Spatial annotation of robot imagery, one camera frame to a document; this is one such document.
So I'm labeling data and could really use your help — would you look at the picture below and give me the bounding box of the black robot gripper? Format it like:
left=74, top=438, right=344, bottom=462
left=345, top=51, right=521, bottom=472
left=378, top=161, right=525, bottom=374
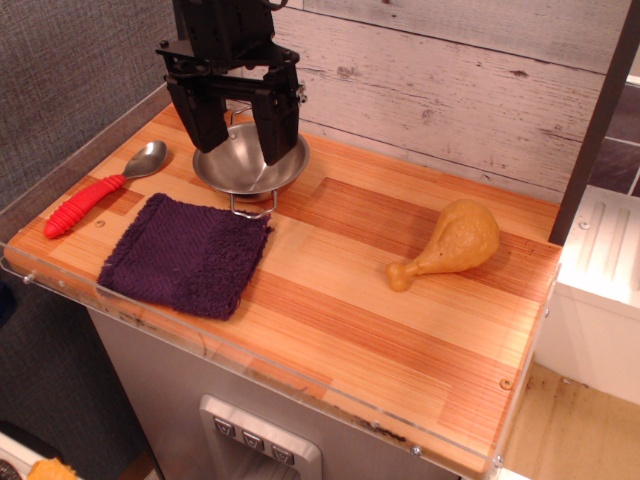
left=156, top=1, right=306, bottom=166

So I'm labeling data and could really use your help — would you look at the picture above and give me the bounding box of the purple terry towel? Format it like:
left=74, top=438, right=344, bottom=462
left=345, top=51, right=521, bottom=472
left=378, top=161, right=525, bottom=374
left=97, top=193, right=271, bottom=320

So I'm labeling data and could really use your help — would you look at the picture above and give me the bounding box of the yellow plastic chicken drumstick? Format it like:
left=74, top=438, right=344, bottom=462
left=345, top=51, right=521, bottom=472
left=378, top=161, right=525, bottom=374
left=386, top=199, right=500, bottom=292

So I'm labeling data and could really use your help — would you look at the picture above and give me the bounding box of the clear acrylic table guard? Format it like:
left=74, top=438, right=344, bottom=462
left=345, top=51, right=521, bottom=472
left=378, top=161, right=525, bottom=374
left=2, top=93, right=560, bottom=479

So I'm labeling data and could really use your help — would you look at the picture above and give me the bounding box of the grey toy fridge cabinet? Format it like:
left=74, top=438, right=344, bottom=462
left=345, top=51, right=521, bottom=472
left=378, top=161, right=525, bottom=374
left=90, top=311, right=454, bottom=479

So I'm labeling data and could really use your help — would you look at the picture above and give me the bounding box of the silver dispenser button panel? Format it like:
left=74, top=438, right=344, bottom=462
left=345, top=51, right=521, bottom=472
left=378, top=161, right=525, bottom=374
left=199, top=395, right=323, bottom=479

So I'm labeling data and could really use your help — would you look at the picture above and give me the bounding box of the orange plush object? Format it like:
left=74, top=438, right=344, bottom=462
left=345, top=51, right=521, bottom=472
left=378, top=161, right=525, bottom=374
left=26, top=458, right=78, bottom=480

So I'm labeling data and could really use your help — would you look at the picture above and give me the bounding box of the white toy sink unit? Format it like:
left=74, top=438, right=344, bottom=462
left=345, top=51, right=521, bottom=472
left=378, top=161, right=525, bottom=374
left=535, top=186, right=639, bottom=403

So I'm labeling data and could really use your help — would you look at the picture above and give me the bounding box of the stainless steel bowl with handles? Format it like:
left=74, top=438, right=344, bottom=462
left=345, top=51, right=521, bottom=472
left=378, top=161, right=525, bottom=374
left=193, top=107, right=310, bottom=220

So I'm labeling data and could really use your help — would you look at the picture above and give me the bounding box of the spoon with red handle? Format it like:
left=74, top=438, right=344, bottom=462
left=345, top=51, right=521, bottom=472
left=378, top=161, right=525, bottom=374
left=44, top=140, right=168, bottom=239

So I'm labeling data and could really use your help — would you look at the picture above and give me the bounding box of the dark grey vertical post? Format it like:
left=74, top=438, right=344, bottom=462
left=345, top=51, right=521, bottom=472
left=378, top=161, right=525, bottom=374
left=548, top=0, right=639, bottom=246

